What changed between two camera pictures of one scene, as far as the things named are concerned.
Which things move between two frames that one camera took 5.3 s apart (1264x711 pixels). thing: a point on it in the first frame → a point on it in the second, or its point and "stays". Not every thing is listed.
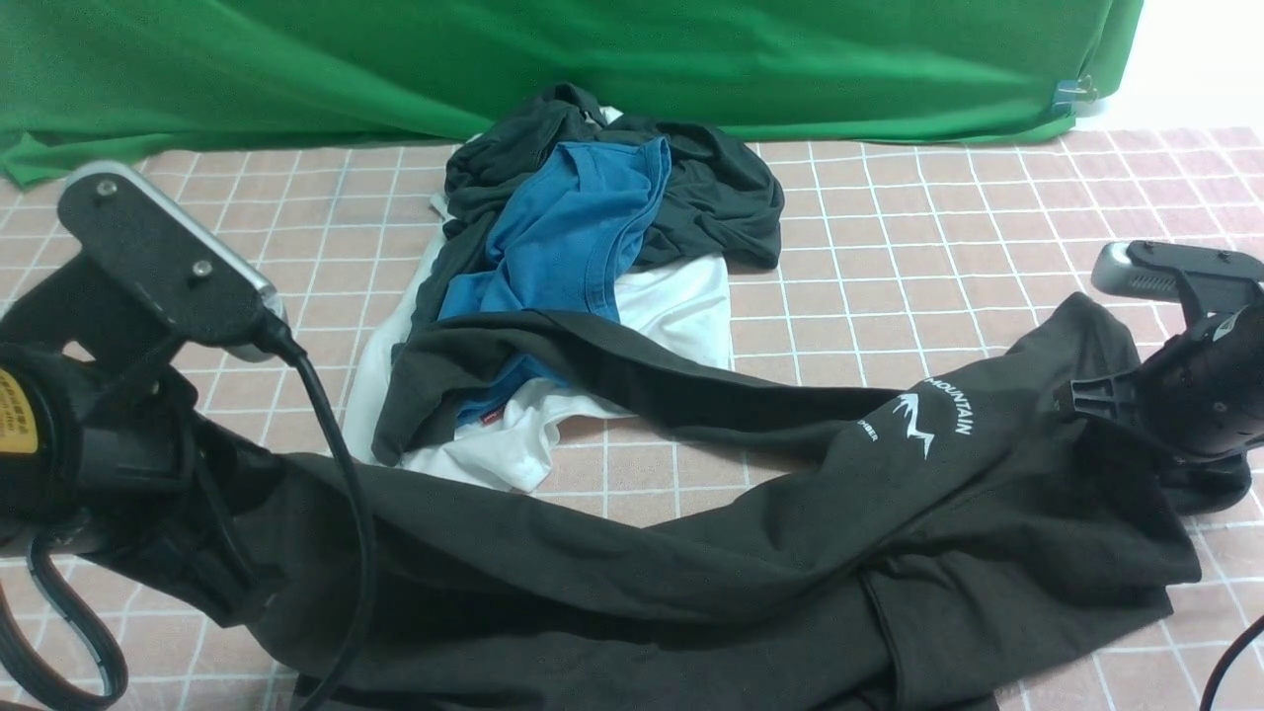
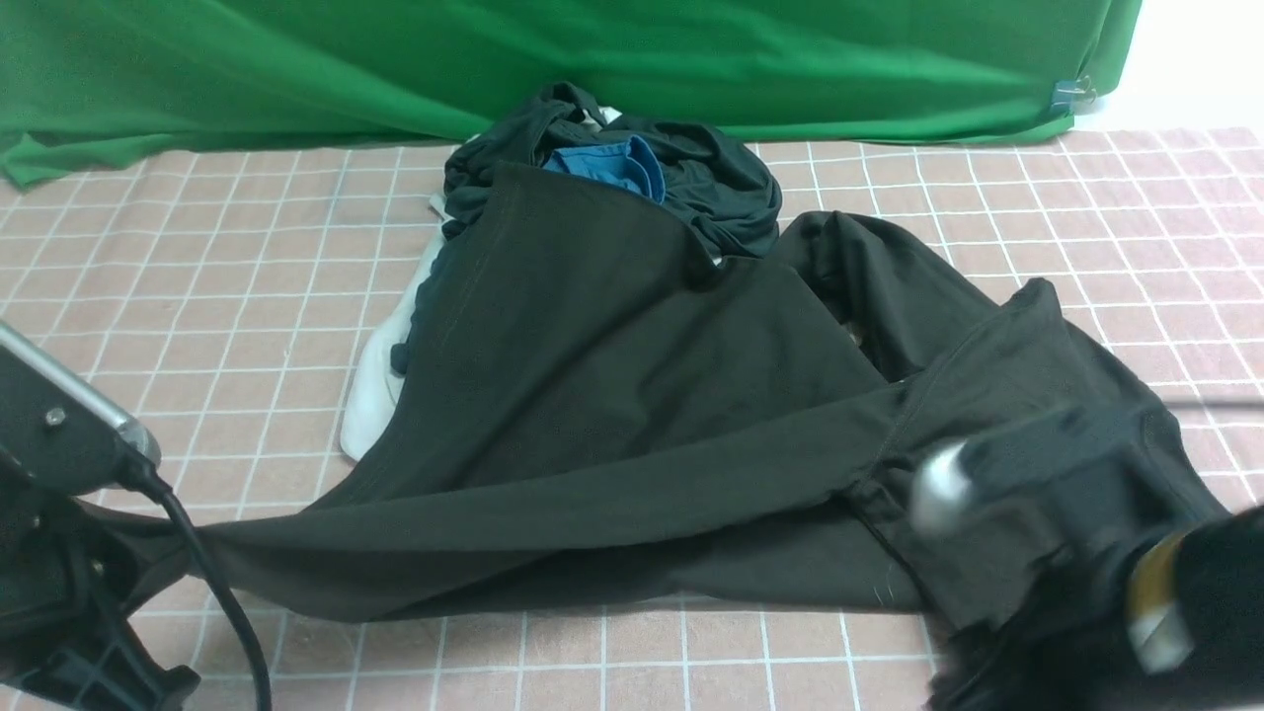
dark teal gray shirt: x=721 y=197 stays
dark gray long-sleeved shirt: x=1006 y=543 → x=602 y=414
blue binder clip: x=1071 y=92 stays
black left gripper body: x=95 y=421 → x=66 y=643
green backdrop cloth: x=88 y=81 stays
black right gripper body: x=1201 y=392 → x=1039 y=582
